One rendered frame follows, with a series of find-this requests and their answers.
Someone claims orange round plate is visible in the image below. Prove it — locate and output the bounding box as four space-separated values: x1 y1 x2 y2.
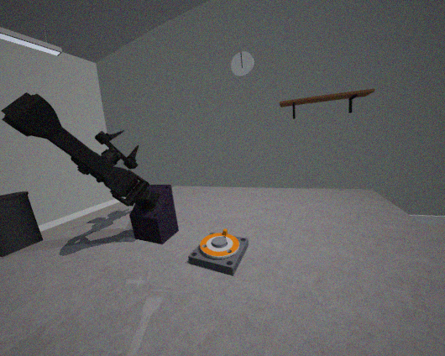
200 228 239 259

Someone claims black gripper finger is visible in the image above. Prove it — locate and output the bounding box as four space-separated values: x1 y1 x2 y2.
106 131 124 140
127 145 139 162

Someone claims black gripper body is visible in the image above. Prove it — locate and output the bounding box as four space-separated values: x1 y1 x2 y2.
95 131 138 169

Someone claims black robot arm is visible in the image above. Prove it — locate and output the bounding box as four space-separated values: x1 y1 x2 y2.
1 93 160 211

